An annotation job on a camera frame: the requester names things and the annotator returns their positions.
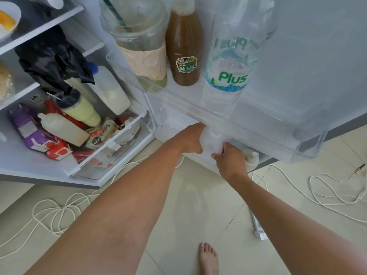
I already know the person's right hand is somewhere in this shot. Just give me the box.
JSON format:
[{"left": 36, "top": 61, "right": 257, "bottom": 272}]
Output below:
[{"left": 211, "top": 142, "right": 250, "bottom": 186}]

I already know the person's left hand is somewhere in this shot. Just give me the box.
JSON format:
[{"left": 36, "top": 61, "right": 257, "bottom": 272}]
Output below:
[{"left": 176, "top": 122, "right": 207, "bottom": 155}]

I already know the white plastic milk jug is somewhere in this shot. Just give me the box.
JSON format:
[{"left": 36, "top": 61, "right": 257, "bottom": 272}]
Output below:
[{"left": 199, "top": 127, "right": 225, "bottom": 155}]

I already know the grey refrigerator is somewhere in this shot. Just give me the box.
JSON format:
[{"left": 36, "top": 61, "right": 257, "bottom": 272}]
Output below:
[{"left": 0, "top": 0, "right": 367, "bottom": 190}]

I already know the person's left forearm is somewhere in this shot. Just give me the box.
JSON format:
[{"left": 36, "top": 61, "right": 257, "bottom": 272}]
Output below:
[{"left": 24, "top": 134, "right": 187, "bottom": 275}]

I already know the person's right forearm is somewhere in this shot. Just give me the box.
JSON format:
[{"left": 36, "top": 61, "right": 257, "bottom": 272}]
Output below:
[{"left": 229, "top": 174, "right": 367, "bottom": 275}]

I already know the person's bare foot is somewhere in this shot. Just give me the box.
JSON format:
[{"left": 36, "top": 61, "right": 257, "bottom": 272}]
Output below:
[{"left": 198, "top": 242, "right": 220, "bottom": 275}]

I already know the small white bottle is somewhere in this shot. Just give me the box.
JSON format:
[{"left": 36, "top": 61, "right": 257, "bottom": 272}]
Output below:
[{"left": 244, "top": 150, "right": 260, "bottom": 173}]

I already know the clear crisper drawer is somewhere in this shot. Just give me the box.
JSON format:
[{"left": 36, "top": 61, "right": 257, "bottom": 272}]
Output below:
[{"left": 65, "top": 107, "right": 158, "bottom": 181}]

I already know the brown chips packet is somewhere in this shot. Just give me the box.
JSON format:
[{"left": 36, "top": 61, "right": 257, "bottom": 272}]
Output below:
[{"left": 85, "top": 119, "right": 119, "bottom": 150}]

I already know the white jug blue cap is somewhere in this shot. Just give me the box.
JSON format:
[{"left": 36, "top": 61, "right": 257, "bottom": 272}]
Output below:
[{"left": 87, "top": 62, "right": 132, "bottom": 116}]

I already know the clear water bottle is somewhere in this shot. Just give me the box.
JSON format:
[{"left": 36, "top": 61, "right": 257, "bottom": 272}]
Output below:
[{"left": 200, "top": 0, "right": 279, "bottom": 120}]

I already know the brown liquid bottle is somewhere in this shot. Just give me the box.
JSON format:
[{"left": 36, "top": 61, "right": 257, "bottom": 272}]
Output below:
[{"left": 165, "top": 0, "right": 205, "bottom": 87}]

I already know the clear cup paper sleeve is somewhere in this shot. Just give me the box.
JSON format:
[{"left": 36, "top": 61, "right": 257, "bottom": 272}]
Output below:
[{"left": 99, "top": 0, "right": 170, "bottom": 94}]

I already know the pale green drink cup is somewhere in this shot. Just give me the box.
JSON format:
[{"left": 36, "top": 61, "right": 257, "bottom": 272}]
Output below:
[{"left": 54, "top": 88, "right": 102, "bottom": 127}]

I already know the white squeeze bottle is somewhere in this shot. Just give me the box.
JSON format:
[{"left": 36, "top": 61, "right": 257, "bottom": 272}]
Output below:
[{"left": 37, "top": 112, "right": 90, "bottom": 147}]

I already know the red white carton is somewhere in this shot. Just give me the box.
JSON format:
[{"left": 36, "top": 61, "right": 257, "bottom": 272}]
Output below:
[{"left": 45, "top": 139, "right": 73, "bottom": 161}]

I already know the green straw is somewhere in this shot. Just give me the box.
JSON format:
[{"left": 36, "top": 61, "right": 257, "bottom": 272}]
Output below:
[{"left": 100, "top": 0, "right": 128, "bottom": 32}]

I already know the black plastic bag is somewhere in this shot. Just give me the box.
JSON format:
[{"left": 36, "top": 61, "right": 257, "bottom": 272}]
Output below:
[{"left": 14, "top": 25, "right": 96, "bottom": 95}]

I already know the purple carton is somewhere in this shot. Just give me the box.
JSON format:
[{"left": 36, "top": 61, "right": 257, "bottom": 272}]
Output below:
[{"left": 7, "top": 103, "right": 57, "bottom": 153}]

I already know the bread loaf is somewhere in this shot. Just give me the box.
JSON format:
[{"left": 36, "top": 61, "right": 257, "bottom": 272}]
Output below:
[{"left": 0, "top": 60, "right": 15, "bottom": 101}]

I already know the white plate with food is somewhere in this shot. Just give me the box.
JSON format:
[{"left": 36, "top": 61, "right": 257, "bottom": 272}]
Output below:
[{"left": 0, "top": 1, "right": 22, "bottom": 39}]

